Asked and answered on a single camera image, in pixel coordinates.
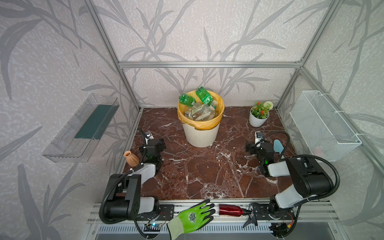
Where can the red metallic bottle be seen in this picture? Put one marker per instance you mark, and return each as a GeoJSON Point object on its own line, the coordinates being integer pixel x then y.
{"type": "Point", "coordinates": [233, 211]}

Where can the small terracotta vase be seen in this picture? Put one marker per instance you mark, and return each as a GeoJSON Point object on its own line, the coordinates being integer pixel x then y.
{"type": "Point", "coordinates": [131, 159]}

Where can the white wire mesh basket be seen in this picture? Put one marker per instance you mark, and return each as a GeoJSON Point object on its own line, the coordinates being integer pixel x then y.
{"type": "Point", "coordinates": [324, 130]}

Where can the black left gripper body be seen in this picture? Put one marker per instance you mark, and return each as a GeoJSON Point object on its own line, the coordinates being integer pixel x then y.
{"type": "Point", "coordinates": [151, 141]}

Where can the light blue silicone spatula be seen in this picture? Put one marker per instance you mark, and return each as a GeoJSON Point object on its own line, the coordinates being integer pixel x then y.
{"type": "Point", "coordinates": [278, 148]}

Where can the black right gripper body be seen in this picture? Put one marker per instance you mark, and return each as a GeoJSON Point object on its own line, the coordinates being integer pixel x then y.
{"type": "Point", "coordinates": [256, 147]}

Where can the green plastic soda bottle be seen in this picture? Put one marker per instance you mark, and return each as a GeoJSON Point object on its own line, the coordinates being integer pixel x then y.
{"type": "Point", "coordinates": [204, 96]}

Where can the green black work glove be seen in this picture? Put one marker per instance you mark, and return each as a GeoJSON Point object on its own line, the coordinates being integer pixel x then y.
{"type": "Point", "coordinates": [192, 219]}

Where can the white pot with flowers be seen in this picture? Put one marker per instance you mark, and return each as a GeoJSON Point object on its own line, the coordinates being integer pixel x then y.
{"type": "Point", "coordinates": [260, 112]}

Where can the aluminium frame crossbar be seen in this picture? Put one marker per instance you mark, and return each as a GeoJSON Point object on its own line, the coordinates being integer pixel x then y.
{"type": "Point", "coordinates": [151, 65]}

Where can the green circuit board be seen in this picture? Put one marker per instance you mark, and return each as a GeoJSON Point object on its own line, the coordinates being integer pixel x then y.
{"type": "Point", "coordinates": [152, 227]}

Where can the clear bottle white cap green band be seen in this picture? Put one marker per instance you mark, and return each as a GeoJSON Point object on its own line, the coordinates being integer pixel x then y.
{"type": "Point", "coordinates": [214, 105]}

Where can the clear acrylic wall shelf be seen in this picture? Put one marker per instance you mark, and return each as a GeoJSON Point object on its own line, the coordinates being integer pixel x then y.
{"type": "Point", "coordinates": [78, 139]}

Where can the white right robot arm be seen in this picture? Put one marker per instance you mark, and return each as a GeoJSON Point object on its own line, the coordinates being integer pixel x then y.
{"type": "Point", "coordinates": [313, 178]}

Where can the clear bottle green label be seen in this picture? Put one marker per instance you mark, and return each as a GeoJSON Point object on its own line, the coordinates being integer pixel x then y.
{"type": "Point", "coordinates": [199, 112]}

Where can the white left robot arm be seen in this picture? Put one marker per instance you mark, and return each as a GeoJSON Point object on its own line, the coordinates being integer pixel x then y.
{"type": "Point", "coordinates": [122, 200]}

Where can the yellow bin liner bag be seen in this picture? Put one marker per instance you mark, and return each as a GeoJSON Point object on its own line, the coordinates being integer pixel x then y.
{"type": "Point", "coordinates": [203, 125]}

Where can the white ribbed waste bin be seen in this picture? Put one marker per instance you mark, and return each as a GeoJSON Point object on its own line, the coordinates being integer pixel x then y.
{"type": "Point", "coordinates": [200, 138]}

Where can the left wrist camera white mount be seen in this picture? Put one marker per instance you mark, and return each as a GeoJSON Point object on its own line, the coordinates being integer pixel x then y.
{"type": "Point", "coordinates": [148, 136]}

